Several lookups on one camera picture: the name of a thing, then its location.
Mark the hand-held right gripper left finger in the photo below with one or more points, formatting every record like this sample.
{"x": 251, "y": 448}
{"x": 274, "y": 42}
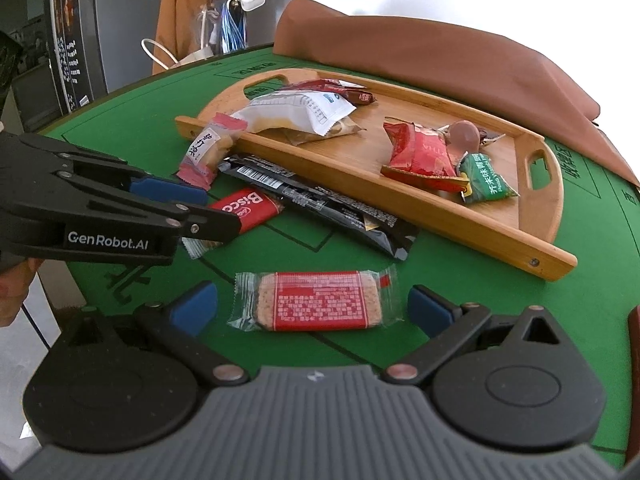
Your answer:
{"x": 192, "y": 307}

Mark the white snack packet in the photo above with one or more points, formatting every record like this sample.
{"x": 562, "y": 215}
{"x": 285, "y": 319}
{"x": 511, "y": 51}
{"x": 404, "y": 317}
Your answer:
{"x": 295, "y": 110}

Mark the red snack bar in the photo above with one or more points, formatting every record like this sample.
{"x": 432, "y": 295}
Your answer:
{"x": 350, "y": 94}

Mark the person's left hand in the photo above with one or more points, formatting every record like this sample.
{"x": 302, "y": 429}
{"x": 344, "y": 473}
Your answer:
{"x": 15, "y": 292}

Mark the orange coat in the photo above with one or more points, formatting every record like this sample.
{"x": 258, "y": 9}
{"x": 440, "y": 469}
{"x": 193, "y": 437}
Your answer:
{"x": 180, "y": 10}

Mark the clear packet with pink top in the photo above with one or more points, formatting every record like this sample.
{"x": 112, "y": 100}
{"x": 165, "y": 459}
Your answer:
{"x": 210, "y": 150}

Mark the wooden tray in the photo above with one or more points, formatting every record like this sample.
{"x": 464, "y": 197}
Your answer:
{"x": 375, "y": 125}

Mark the red biscuit packet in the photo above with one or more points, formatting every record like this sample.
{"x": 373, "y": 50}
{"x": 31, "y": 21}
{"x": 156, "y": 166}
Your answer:
{"x": 245, "y": 207}

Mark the brown cloth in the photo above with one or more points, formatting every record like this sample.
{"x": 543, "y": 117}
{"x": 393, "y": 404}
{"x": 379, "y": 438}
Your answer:
{"x": 450, "y": 55}

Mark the dark red small box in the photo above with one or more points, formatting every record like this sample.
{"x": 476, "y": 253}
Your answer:
{"x": 635, "y": 332}

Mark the round brown candy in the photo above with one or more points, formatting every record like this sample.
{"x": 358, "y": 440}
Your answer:
{"x": 465, "y": 134}

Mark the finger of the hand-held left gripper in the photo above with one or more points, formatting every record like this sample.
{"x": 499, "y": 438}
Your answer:
{"x": 165, "y": 191}
{"x": 210, "y": 227}

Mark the small green snack packet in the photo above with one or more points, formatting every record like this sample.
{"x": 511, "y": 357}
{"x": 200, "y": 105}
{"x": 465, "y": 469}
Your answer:
{"x": 487, "y": 182}

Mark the red label cracker packet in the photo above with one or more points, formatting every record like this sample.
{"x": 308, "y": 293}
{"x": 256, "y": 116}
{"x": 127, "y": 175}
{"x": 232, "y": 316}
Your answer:
{"x": 320, "y": 300}

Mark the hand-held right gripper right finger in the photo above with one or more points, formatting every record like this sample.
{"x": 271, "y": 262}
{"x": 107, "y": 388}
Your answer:
{"x": 425, "y": 307}

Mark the red foil snack packet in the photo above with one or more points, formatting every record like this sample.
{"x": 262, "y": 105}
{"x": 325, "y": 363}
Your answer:
{"x": 420, "y": 160}

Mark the long black snack packet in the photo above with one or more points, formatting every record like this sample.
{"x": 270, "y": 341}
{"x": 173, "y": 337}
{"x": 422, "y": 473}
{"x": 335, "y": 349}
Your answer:
{"x": 325, "y": 200}

